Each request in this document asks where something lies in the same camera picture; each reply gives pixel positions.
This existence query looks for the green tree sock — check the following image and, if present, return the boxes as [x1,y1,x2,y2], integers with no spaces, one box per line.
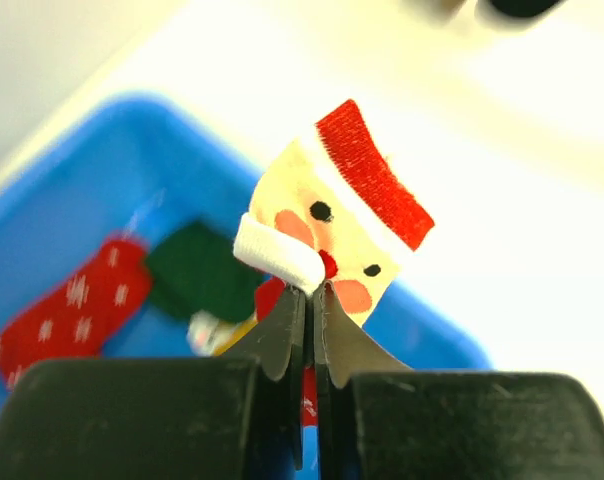
[145,221,263,324]

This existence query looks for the red santa sock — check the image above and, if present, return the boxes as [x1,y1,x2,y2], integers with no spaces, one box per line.
[233,98,436,431]

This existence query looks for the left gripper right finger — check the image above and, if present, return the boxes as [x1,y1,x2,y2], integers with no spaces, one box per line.
[313,284,604,479]

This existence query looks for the red snowflake sock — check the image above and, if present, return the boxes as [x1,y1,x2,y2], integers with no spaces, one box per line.
[0,238,153,390]

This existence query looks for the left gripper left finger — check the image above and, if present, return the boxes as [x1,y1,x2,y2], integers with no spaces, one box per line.
[0,290,306,479]

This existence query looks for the blue plastic bin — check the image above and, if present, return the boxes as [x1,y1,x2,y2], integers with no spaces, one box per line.
[0,92,493,480]

